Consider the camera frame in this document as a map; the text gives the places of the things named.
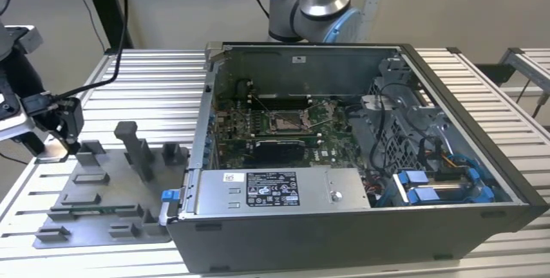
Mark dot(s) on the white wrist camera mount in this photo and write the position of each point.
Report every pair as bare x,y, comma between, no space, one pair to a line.
13,126

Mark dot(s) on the green RAM stick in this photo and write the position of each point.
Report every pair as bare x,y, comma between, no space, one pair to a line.
86,208

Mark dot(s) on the CPU socket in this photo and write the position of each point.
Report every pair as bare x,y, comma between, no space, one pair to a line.
286,125

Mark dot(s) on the black stand post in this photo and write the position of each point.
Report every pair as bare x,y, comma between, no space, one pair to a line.
103,11

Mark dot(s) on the black PC case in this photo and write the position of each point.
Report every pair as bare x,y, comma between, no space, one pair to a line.
301,242

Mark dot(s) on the black expansion card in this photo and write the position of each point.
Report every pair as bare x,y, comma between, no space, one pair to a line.
280,151

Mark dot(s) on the black table bracket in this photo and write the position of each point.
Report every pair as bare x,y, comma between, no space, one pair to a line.
494,73

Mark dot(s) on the metal drive cage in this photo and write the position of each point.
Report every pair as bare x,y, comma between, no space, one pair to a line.
400,123

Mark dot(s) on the silver square CPU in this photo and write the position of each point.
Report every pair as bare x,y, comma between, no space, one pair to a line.
57,148

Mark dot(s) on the blue case latch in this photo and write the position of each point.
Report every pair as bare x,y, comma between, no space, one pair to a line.
169,195

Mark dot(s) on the grey wrist block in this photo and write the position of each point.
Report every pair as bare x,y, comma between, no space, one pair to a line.
26,38

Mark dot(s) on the black RAM slot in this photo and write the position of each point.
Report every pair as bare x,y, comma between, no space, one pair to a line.
280,105
280,98
286,134

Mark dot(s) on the green motherboard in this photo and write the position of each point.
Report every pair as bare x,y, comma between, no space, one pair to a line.
336,143

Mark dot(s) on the aluminium slat side table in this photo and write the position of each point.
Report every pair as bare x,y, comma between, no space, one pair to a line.
531,65

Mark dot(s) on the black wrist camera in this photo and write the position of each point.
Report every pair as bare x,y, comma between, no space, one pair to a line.
73,117

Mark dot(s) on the blue disk carrier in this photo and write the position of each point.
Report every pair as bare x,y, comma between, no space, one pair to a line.
424,195
413,176

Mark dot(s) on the grey parts rack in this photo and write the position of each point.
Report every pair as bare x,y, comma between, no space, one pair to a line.
111,178

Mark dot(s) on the thin metal locking lever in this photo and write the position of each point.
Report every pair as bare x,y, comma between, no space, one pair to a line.
261,102

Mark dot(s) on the silver power supply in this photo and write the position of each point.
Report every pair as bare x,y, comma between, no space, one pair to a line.
219,194

